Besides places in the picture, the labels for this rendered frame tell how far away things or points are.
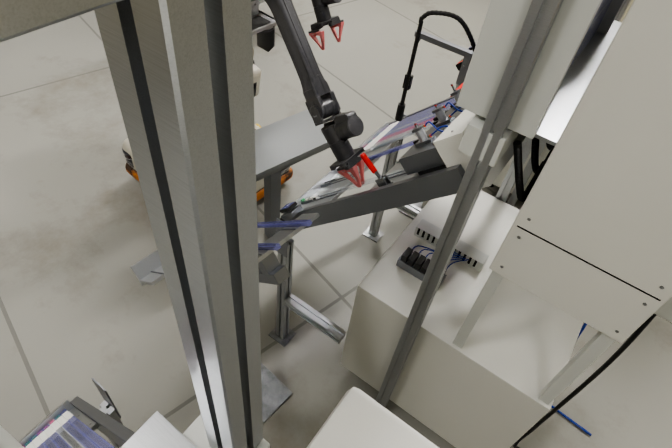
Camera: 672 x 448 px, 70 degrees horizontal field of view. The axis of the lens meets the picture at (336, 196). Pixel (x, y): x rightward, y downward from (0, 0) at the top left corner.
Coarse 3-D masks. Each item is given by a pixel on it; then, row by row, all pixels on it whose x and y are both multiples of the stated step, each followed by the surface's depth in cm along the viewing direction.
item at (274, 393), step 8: (264, 368) 197; (264, 376) 194; (272, 376) 195; (264, 384) 192; (272, 384) 192; (280, 384) 193; (264, 392) 190; (272, 392) 190; (280, 392) 190; (288, 392) 191; (264, 400) 188; (272, 400) 188; (280, 400) 188; (264, 408) 186; (272, 408) 186; (264, 416) 184
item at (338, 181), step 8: (392, 144) 171; (368, 152) 180; (376, 152) 172; (376, 160) 165; (368, 168) 162; (336, 176) 174; (352, 176) 159; (328, 184) 169; (336, 184) 163; (344, 184) 157; (320, 192) 166; (312, 200) 161; (320, 200) 156; (328, 200) 150
